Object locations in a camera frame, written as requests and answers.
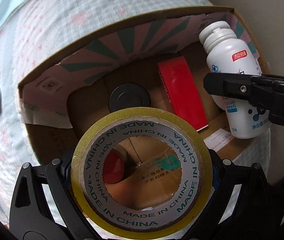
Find white vitamin bottle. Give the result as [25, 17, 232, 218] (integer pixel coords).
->
[199, 21, 271, 139]

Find yellow tape roll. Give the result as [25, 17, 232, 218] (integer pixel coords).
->
[71, 107, 213, 239]

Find pink red box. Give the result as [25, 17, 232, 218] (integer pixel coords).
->
[158, 57, 209, 131]

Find red lid jar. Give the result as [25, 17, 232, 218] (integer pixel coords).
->
[103, 145, 127, 184]

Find black lid jar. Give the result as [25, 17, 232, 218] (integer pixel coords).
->
[108, 83, 151, 112]

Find pink cardboard box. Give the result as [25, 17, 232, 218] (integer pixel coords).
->
[18, 6, 269, 164]

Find blue floral bedsheet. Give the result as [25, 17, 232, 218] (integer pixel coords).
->
[0, 0, 269, 239]

